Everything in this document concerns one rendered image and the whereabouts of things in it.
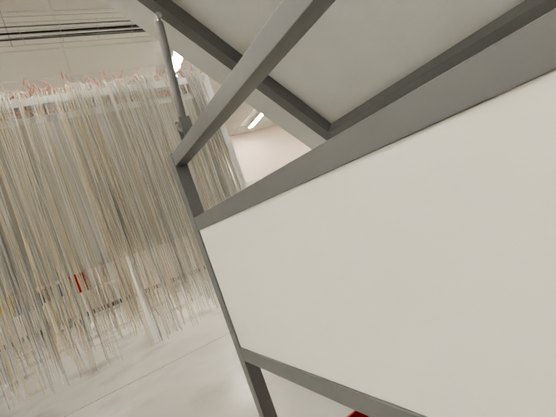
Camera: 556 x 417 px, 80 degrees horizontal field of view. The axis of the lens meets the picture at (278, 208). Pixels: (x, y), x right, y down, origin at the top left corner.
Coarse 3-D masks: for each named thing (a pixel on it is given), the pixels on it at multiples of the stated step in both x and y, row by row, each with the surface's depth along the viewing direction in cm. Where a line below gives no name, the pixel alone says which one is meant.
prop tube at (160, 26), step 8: (160, 24) 89; (160, 32) 89; (160, 40) 89; (168, 48) 89; (168, 56) 88; (168, 64) 88; (168, 72) 88; (176, 80) 89; (176, 88) 88; (176, 96) 88; (176, 104) 88; (176, 112) 88; (184, 112) 88
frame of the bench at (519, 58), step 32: (544, 32) 24; (480, 64) 28; (512, 64) 26; (544, 64) 25; (416, 96) 33; (448, 96) 31; (480, 96) 29; (352, 128) 41; (384, 128) 37; (416, 128) 34; (320, 160) 47; (352, 160) 42; (256, 192) 64; (192, 224) 99; (256, 384) 97; (320, 384) 65; (384, 416) 52; (416, 416) 46
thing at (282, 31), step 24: (288, 0) 44; (312, 0) 41; (288, 24) 45; (312, 24) 46; (264, 48) 50; (288, 48) 50; (240, 72) 57; (264, 72) 56; (216, 96) 66; (240, 96) 62; (216, 120) 70; (192, 144) 82; (192, 192) 98; (192, 216) 97
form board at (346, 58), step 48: (192, 0) 89; (240, 0) 85; (336, 0) 77; (384, 0) 73; (432, 0) 70; (480, 0) 67; (192, 48) 104; (240, 48) 98; (336, 48) 88; (384, 48) 83; (432, 48) 79; (336, 96) 102
